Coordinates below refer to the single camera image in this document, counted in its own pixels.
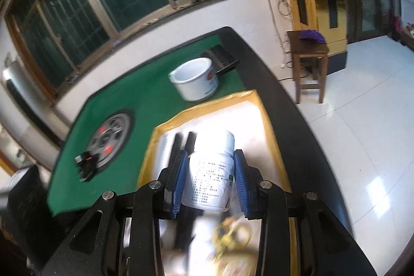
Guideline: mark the black marker dark grey cap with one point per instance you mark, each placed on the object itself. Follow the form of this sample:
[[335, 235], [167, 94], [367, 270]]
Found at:
[[190, 141]]

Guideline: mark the wooden stool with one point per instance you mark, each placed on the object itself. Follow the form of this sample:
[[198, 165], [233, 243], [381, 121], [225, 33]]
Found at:
[[307, 51]]

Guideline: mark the purple cloth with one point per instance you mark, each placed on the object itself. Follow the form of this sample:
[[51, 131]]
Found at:
[[312, 36]]

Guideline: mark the white bottle with text label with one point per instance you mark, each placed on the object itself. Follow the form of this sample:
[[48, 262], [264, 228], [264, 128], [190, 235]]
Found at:
[[210, 172]]

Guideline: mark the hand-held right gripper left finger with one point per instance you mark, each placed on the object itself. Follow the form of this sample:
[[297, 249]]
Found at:
[[181, 182]]

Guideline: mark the black marker light grey cap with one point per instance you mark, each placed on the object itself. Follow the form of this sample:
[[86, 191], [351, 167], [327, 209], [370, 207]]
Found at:
[[176, 146]]

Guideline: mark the round table control panel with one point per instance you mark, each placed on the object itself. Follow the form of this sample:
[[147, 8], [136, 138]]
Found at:
[[113, 130]]

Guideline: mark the yellow taped white tray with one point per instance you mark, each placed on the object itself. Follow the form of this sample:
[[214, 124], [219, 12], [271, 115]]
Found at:
[[252, 133]]

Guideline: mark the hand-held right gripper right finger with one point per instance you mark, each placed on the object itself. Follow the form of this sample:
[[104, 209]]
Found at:
[[242, 182]]

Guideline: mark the white cup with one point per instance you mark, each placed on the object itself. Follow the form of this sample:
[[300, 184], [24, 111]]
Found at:
[[194, 85]]

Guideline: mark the small black device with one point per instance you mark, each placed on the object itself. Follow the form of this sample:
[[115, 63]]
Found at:
[[85, 166]]

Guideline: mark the silver standing air conditioner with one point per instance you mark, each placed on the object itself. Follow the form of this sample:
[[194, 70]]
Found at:
[[19, 95]]

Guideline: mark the yellow cartoon tin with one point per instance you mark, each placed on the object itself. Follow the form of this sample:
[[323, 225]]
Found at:
[[231, 235]]

